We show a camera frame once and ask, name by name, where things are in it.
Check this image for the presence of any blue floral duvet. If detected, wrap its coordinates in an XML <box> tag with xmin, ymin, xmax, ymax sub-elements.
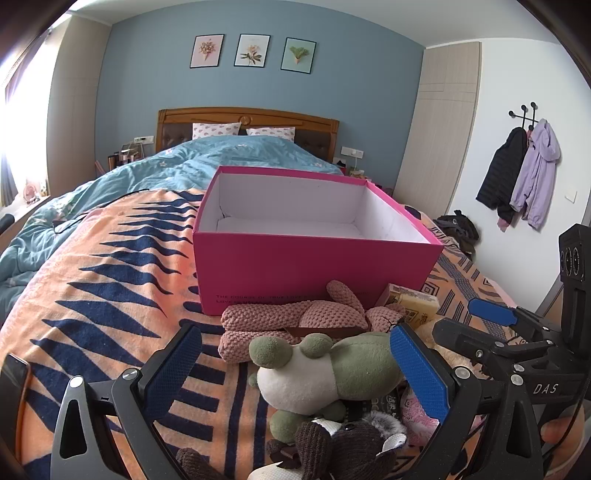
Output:
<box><xmin>0</xmin><ymin>136</ymin><xmax>345</xmax><ymax>296</ymax></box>

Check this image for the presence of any framed white flower picture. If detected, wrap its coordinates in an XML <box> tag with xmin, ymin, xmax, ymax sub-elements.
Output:
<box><xmin>235</xmin><ymin>34</ymin><xmax>270</xmax><ymax>68</ymax></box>

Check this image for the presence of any purple curtain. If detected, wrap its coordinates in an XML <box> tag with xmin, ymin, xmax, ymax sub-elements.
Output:
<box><xmin>0</xmin><ymin>83</ymin><xmax>20</xmax><ymax>204</ymax></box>

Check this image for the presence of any black bag on floor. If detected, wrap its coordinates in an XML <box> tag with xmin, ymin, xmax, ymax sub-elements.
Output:
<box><xmin>434</xmin><ymin>210</ymin><xmax>481</xmax><ymax>261</ymax></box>

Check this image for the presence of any purple hooded jacket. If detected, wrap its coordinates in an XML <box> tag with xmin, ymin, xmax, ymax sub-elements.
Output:
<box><xmin>509</xmin><ymin>119</ymin><xmax>561</xmax><ymax>232</ymax></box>

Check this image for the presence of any black puffer jacket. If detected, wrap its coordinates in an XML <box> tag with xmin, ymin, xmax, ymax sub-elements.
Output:
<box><xmin>475</xmin><ymin>127</ymin><xmax>529</xmax><ymax>223</ymax></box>

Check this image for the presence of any yellow cardboard packet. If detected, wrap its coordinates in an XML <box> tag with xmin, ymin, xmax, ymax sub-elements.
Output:
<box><xmin>375</xmin><ymin>283</ymin><xmax>440</xmax><ymax>329</ymax></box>

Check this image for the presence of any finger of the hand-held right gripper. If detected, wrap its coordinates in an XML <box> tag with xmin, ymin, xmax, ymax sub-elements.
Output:
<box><xmin>468</xmin><ymin>298</ymin><xmax>561</xmax><ymax>342</ymax></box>
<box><xmin>433</xmin><ymin>318</ymin><xmax>559</xmax><ymax>379</ymax></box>

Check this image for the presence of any white pillow with pink print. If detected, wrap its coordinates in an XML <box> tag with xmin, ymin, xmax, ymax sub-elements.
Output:
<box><xmin>246</xmin><ymin>127</ymin><xmax>296</xmax><ymax>144</ymax></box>
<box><xmin>191</xmin><ymin>122</ymin><xmax>242</xmax><ymax>140</ymax></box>

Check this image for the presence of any smartphone with orange case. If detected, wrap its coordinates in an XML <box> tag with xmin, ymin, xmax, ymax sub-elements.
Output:
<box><xmin>0</xmin><ymin>353</ymin><xmax>32</xmax><ymax>421</ymax></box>

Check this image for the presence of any pink satin drawstring pouch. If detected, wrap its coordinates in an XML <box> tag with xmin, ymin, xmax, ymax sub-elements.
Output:
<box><xmin>399</xmin><ymin>392</ymin><xmax>441</xmax><ymax>446</ymax></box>

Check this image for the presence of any brown koala plush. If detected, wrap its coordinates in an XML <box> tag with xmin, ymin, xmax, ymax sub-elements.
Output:
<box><xmin>175</xmin><ymin>411</ymin><xmax>409</xmax><ymax>480</ymax></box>

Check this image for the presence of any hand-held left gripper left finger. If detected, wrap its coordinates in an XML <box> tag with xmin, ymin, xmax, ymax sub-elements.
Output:
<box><xmin>48</xmin><ymin>323</ymin><xmax>204</xmax><ymax>480</ymax></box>

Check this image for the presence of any black wall coat rack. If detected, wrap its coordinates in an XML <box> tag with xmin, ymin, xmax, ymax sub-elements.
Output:
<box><xmin>508</xmin><ymin>102</ymin><xmax>540</xmax><ymax>132</ymax></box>

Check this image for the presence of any pink cardboard box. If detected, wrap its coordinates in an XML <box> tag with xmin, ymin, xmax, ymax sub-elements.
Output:
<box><xmin>192</xmin><ymin>166</ymin><xmax>445</xmax><ymax>316</ymax></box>

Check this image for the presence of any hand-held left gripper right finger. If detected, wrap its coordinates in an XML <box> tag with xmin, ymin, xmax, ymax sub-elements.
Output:
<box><xmin>389</xmin><ymin>322</ymin><xmax>546</xmax><ymax>480</ymax></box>

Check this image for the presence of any orange and navy patterned blanket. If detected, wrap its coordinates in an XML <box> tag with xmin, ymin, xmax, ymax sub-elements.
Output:
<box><xmin>0</xmin><ymin>187</ymin><xmax>555</xmax><ymax>480</ymax></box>

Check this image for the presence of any beige wardrobe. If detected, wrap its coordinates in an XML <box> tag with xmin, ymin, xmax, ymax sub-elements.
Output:
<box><xmin>394</xmin><ymin>41</ymin><xmax>482</xmax><ymax>217</ymax></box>

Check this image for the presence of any framed green plant picture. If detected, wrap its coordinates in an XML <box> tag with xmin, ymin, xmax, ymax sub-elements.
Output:
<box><xmin>281</xmin><ymin>37</ymin><xmax>317</xmax><ymax>75</ymax></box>

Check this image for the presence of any pink knitted rabbit plush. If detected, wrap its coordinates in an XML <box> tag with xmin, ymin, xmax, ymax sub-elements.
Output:
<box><xmin>218</xmin><ymin>280</ymin><xmax>404</xmax><ymax>365</ymax></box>

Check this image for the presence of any green and white frog plush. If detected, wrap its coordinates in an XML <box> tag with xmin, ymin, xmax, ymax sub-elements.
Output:
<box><xmin>247</xmin><ymin>331</ymin><xmax>407</xmax><ymax>444</ymax></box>

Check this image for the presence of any wooden headboard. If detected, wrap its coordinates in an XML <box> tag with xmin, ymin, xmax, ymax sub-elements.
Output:
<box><xmin>154</xmin><ymin>107</ymin><xmax>340</xmax><ymax>167</ymax></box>

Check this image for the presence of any pink windowsill ornament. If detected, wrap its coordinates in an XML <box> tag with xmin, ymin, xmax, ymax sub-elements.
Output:
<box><xmin>23</xmin><ymin>180</ymin><xmax>49</xmax><ymax>204</ymax></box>

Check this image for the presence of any group of cosmetic bottles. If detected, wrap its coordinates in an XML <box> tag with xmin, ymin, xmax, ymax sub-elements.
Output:
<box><xmin>107</xmin><ymin>143</ymin><xmax>139</xmax><ymax>169</ymax></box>

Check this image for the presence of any person's right hand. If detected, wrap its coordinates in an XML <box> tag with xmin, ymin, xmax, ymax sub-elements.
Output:
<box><xmin>542</xmin><ymin>413</ymin><xmax>585</xmax><ymax>446</ymax></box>

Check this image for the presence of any framed pink flower picture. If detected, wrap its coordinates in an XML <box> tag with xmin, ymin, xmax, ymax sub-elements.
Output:
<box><xmin>190</xmin><ymin>34</ymin><xmax>225</xmax><ymax>69</ymax></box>

